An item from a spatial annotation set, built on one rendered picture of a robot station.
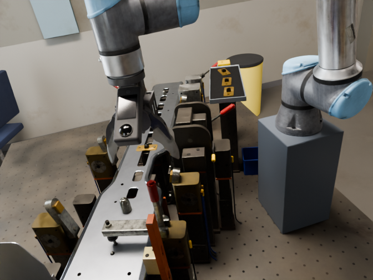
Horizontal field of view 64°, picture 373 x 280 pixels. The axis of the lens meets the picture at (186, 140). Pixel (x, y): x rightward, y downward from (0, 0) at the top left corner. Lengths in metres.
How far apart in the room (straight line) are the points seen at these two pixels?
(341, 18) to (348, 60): 0.11
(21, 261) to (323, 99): 0.76
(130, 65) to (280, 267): 0.86
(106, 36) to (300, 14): 3.67
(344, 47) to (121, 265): 0.76
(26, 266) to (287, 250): 0.89
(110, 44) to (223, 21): 3.15
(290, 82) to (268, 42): 3.00
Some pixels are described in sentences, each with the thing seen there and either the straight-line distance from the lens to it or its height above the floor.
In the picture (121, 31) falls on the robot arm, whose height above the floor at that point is 1.54.
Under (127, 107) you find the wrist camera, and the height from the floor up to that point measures 1.42.
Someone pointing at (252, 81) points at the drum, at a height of 0.44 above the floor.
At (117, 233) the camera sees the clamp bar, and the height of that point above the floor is 1.06.
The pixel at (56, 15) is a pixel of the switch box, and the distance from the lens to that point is 3.30.
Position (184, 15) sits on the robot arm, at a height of 1.55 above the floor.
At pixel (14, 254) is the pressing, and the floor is 1.31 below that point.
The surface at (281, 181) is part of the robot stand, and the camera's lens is 1.08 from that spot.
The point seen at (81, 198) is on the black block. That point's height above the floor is 0.99.
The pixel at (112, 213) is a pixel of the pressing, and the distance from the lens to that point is 0.97.
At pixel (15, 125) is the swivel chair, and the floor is 0.47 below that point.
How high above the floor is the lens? 1.64
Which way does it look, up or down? 32 degrees down
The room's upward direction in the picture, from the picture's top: 9 degrees counter-clockwise
